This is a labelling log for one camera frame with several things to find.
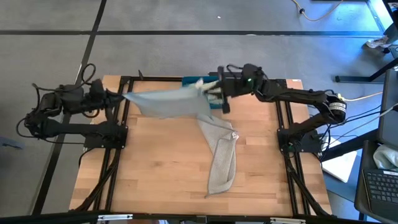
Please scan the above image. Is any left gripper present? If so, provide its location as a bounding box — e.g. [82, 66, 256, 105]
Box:
[88, 78, 125, 109]

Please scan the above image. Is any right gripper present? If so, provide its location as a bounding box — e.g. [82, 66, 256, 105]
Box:
[217, 64, 265, 114]

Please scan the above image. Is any light blue microfiber towel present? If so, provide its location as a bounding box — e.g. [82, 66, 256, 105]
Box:
[122, 83, 220, 119]

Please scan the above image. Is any grey waffle towel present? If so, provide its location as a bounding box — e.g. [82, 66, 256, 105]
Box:
[196, 113, 239, 199]

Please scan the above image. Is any blue plastic bin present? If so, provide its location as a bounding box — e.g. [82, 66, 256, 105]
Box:
[182, 75, 224, 110]

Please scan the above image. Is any black stand leg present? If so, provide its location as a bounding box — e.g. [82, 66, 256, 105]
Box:
[335, 57, 398, 84]

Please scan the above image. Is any person's shoe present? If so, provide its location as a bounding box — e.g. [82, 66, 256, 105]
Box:
[366, 35, 392, 50]

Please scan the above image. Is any grey side desk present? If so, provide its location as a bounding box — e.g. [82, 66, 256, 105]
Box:
[353, 68, 398, 224]

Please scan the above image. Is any pale cloth on desk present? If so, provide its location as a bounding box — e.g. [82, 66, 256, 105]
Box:
[372, 144, 398, 172]

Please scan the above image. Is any person's leg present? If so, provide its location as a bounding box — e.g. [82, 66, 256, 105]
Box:
[382, 22, 398, 40]

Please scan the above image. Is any black laptop keyboard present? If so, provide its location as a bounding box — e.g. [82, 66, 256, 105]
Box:
[362, 169, 398, 213]

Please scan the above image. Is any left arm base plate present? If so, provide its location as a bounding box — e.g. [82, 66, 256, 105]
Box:
[82, 123, 129, 149]

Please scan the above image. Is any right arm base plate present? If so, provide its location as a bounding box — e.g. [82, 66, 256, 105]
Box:
[277, 126, 324, 154]

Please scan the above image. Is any black table frame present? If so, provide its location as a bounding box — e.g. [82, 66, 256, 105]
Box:
[70, 70, 333, 218]

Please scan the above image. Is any yellow floor cable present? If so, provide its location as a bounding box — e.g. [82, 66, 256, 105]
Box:
[291, 0, 345, 22]

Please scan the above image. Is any silver rail bracket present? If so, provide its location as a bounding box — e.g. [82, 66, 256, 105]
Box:
[97, 213, 134, 222]
[269, 217, 307, 224]

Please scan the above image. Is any yellow power plug cable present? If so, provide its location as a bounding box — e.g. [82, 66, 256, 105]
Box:
[337, 90, 384, 103]

